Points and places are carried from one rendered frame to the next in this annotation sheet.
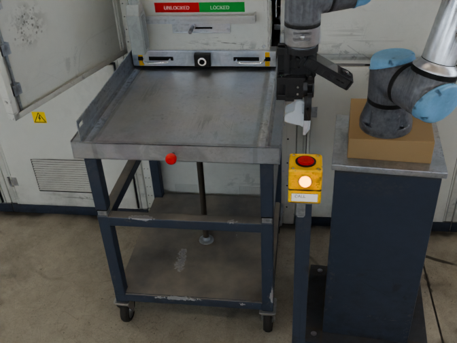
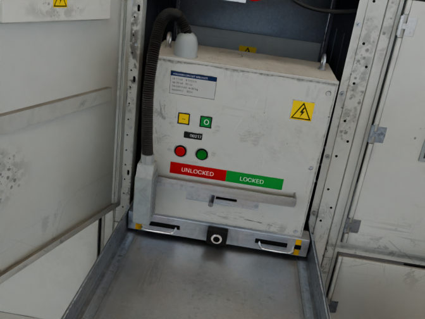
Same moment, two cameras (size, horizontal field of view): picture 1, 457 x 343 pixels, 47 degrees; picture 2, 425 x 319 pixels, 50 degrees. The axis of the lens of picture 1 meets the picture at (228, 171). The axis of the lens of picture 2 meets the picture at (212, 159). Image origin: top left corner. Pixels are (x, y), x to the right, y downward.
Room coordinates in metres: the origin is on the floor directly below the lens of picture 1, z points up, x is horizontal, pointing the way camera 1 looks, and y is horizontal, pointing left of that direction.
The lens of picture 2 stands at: (0.71, 0.24, 1.56)
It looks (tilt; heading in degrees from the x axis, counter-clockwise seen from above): 21 degrees down; 354
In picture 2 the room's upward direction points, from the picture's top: 8 degrees clockwise
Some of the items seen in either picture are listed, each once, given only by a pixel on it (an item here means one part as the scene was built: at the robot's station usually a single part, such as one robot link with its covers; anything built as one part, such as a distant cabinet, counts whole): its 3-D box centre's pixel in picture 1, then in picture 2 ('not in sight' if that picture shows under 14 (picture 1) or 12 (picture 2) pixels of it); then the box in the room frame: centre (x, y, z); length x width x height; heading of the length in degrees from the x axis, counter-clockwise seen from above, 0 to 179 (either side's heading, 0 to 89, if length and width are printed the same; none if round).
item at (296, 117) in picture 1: (297, 118); not in sight; (1.07, -0.16, 1.03); 0.06 x 0.03 x 0.09; 81
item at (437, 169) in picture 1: (386, 143); not in sight; (1.41, -0.49, 0.74); 0.32 x 0.32 x 0.02; 76
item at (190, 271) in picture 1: (201, 182); not in sight; (1.66, 0.10, 0.46); 0.64 x 0.58 x 0.66; 171
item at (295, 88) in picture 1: (296, 71); not in sight; (1.09, -0.16, 1.13); 0.09 x 0.08 x 0.12; 81
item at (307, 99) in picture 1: (307, 101); not in sight; (1.06, -0.18, 1.07); 0.05 x 0.02 x 0.09; 171
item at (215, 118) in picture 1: (194, 101); (206, 299); (1.66, 0.10, 0.80); 0.68 x 0.62 x 0.06; 171
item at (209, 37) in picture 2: not in sight; (246, 57); (2.60, -0.04, 1.28); 0.58 x 0.02 x 0.19; 81
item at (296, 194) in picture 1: (305, 178); not in sight; (1.08, -0.19, 0.85); 0.08 x 0.08 x 0.10; 81
